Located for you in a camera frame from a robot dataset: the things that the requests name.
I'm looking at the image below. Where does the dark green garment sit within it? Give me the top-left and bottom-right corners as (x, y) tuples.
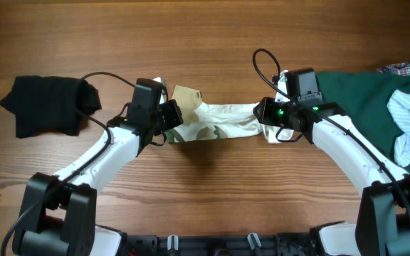
(317, 72), (410, 161)

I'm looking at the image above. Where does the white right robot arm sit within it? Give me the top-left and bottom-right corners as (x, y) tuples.
(253, 68), (410, 255)

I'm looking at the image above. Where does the red plaid garment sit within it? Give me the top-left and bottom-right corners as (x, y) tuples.
(377, 62), (410, 77)

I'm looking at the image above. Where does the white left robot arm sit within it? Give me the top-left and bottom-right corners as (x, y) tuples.
(1, 78), (183, 255)

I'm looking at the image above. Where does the black folded garment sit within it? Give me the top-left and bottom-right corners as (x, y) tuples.
(0, 75), (101, 139)

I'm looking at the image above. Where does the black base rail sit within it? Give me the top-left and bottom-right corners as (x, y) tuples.
(117, 233), (318, 256)

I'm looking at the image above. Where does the white beige garment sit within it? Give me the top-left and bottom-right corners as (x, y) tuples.
(165, 85), (293, 144)

